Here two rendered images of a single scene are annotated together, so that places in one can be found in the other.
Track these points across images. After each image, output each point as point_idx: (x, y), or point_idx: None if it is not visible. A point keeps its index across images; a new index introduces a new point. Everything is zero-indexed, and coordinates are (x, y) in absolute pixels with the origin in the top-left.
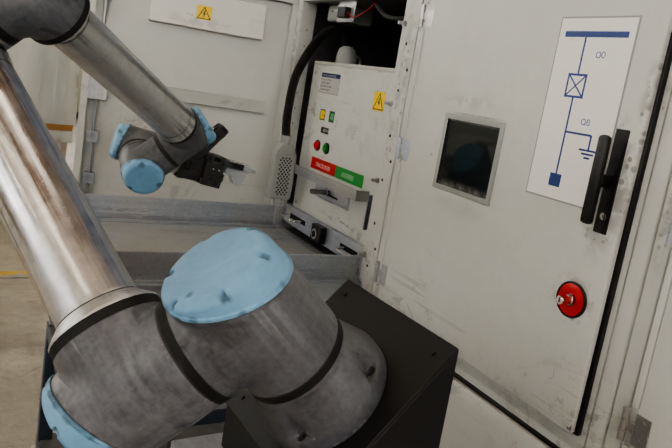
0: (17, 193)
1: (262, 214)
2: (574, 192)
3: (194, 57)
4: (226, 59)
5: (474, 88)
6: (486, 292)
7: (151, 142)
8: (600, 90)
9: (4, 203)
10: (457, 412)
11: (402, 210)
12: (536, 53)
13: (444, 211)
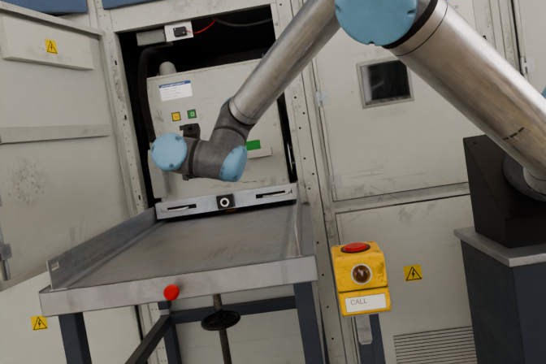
0: (530, 86)
1: (148, 219)
2: None
3: (49, 93)
4: (71, 91)
5: (374, 44)
6: (432, 144)
7: (230, 132)
8: None
9: (530, 97)
10: (439, 215)
11: (339, 134)
12: None
13: (379, 118)
